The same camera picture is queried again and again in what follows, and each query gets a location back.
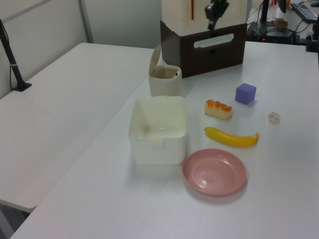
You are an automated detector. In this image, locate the black Franka gripper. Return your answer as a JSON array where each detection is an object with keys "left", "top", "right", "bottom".
[{"left": 204, "top": 0, "right": 230, "bottom": 30}]

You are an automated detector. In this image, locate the beige push-lid trash can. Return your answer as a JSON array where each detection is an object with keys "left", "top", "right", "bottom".
[{"left": 149, "top": 45, "right": 182, "bottom": 98}]

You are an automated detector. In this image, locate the dark brown drawer box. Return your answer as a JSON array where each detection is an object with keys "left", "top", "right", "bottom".
[{"left": 159, "top": 19, "right": 247, "bottom": 78}]

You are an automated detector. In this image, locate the cream toy cabinet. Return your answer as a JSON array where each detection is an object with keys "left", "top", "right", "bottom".
[{"left": 161, "top": 0, "right": 248, "bottom": 35}]

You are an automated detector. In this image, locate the black monitor stand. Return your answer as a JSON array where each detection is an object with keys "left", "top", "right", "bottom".
[{"left": 249, "top": 0, "right": 276, "bottom": 35}]

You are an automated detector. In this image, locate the black electronics box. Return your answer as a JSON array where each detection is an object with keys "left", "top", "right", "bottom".
[{"left": 264, "top": 29, "right": 294, "bottom": 44}]

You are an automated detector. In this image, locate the brown tape roll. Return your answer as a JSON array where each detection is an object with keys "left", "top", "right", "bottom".
[{"left": 273, "top": 18, "right": 289, "bottom": 28}]

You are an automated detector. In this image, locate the purple cube block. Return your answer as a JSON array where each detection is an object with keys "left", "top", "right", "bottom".
[{"left": 235, "top": 83, "right": 257, "bottom": 105}]

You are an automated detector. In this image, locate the toy bread with orange glaze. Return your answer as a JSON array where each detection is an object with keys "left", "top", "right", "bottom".
[{"left": 204, "top": 99, "right": 233, "bottom": 121}]

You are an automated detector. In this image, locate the black computer keyboard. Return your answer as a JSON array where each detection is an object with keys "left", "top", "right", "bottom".
[{"left": 290, "top": 2, "right": 319, "bottom": 21}]

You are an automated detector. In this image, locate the small white crumpled object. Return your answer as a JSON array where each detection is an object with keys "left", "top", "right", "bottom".
[{"left": 268, "top": 112, "right": 281, "bottom": 125}]

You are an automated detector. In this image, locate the yellow toy banana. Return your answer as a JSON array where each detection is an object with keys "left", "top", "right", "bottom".
[{"left": 204, "top": 126, "right": 260, "bottom": 148}]

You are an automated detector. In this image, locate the white square storage box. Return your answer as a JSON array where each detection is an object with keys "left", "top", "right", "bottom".
[{"left": 128, "top": 95, "right": 187, "bottom": 166}]

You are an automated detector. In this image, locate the pink plastic plate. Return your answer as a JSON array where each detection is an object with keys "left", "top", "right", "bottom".
[{"left": 181, "top": 148, "right": 248, "bottom": 197}]

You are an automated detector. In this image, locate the black table clamp mount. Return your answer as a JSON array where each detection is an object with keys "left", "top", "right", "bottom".
[{"left": 296, "top": 21, "right": 319, "bottom": 53}]

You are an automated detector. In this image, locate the grey partition frame post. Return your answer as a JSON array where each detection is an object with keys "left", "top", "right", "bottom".
[{"left": 76, "top": 0, "right": 94, "bottom": 44}]

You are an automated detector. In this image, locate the black camera stand pole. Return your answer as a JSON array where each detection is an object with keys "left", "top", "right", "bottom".
[{"left": 0, "top": 17, "right": 32, "bottom": 92}]

